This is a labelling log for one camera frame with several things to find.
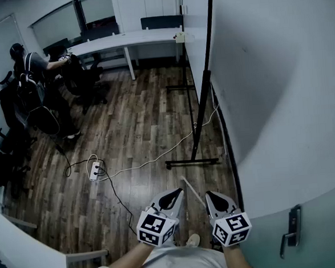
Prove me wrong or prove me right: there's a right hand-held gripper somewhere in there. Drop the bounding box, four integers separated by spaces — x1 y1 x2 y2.
205 188 253 248

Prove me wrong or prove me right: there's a grey door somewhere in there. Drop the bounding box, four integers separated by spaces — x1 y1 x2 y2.
239 175 335 268

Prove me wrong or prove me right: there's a thin white stick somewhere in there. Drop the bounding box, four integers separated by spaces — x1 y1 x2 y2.
180 173 208 210

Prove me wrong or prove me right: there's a black power cable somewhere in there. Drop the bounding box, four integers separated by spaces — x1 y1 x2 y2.
49 129 105 179
94 167 139 238

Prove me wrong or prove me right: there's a metal door handle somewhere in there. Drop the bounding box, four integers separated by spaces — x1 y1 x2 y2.
276 204 305 259

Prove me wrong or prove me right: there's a beige box with red button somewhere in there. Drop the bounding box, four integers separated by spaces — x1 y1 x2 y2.
172 30 195 44

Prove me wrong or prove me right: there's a white table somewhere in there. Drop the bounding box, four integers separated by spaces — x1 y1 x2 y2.
0 193 111 268

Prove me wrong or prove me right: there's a white power strip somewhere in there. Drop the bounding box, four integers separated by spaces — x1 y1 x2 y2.
88 161 103 182

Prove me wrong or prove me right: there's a person's right forearm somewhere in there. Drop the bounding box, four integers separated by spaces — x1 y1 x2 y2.
222 241 257 268

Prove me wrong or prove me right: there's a white window blind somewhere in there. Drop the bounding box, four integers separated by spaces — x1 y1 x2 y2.
78 0 116 25
29 1 83 49

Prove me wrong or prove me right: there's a person's beige shoe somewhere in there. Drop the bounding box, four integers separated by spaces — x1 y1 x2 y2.
185 233 201 248

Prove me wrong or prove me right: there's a person's left forearm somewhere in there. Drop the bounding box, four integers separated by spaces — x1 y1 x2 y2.
106 239 166 268

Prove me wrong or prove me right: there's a black office chair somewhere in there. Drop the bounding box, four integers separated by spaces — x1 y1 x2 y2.
60 50 112 117
0 69 47 149
46 44 72 82
0 125 43 200

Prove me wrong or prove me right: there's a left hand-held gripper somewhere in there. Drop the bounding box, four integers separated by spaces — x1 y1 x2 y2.
133 187 189 250

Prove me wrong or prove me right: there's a dark desk partition panel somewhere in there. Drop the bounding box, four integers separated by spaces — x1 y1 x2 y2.
79 21 120 42
42 38 71 57
140 14 184 31

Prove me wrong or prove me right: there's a white cabinet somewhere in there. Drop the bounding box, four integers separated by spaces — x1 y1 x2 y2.
111 0 184 35

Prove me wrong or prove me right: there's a person's white shirt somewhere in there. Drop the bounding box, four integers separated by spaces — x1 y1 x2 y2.
75 242 232 268

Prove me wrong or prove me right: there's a long white desk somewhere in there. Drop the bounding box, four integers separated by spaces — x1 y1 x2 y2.
66 26 187 85

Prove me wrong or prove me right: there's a white power cable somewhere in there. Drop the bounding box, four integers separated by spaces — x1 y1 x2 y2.
82 102 225 183

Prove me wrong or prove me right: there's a small black device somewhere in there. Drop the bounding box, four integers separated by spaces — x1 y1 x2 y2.
209 238 224 252

